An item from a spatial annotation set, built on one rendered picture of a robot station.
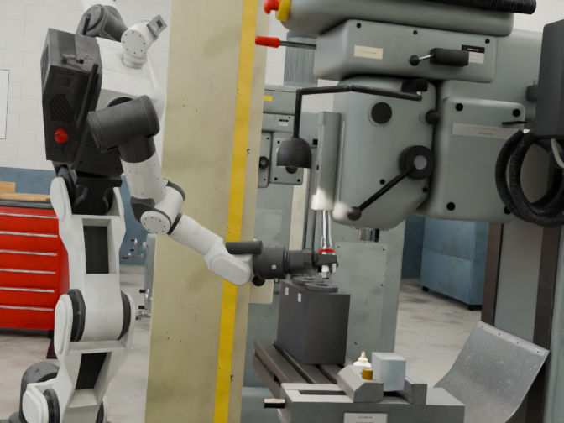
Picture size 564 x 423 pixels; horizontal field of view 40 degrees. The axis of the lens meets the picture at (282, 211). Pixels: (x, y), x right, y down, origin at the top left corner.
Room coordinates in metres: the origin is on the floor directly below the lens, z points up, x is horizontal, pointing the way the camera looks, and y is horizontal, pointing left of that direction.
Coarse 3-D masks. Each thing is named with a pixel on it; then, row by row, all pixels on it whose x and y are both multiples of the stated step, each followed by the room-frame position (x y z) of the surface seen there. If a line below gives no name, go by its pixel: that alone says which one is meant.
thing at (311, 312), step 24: (288, 288) 2.12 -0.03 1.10; (312, 288) 2.02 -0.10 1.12; (336, 288) 2.03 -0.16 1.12; (288, 312) 2.11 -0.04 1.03; (312, 312) 1.99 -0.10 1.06; (336, 312) 2.01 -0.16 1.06; (288, 336) 2.10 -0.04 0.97; (312, 336) 1.99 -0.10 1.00; (336, 336) 2.01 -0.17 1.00; (312, 360) 1.99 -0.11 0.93; (336, 360) 2.01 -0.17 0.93
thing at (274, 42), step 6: (258, 36) 1.73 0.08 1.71; (258, 42) 1.72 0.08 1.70; (264, 42) 1.72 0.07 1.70; (270, 42) 1.73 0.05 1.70; (276, 42) 1.73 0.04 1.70; (282, 42) 1.74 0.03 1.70; (288, 42) 1.74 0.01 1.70; (294, 42) 1.74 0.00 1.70; (306, 48) 1.75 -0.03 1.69; (312, 48) 1.75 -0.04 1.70
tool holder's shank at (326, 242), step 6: (324, 216) 2.06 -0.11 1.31; (324, 222) 2.06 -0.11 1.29; (324, 228) 2.05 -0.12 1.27; (330, 228) 2.06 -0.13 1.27; (324, 234) 2.05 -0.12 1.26; (330, 234) 2.05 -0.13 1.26; (324, 240) 2.04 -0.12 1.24; (330, 240) 2.04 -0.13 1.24; (324, 246) 2.04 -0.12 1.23; (330, 246) 2.04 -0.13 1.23
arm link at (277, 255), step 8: (272, 248) 2.04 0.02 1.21; (280, 248) 2.03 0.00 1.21; (304, 248) 2.01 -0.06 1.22; (312, 248) 2.01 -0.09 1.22; (272, 256) 2.02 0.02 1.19; (280, 256) 2.01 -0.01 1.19; (288, 256) 2.02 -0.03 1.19; (296, 256) 2.01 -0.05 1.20; (304, 256) 1.99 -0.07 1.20; (312, 256) 2.01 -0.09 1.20; (272, 264) 2.01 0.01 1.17; (280, 264) 2.01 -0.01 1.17; (288, 264) 2.02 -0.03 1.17; (296, 264) 2.00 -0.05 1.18; (304, 264) 1.99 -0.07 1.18; (312, 264) 1.99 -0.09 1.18; (272, 272) 2.02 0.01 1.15; (280, 272) 2.01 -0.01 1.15; (288, 272) 2.04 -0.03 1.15; (296, 272) 2.05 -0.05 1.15; (304, 272) 2.05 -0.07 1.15; (312, 272) 2.04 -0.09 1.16
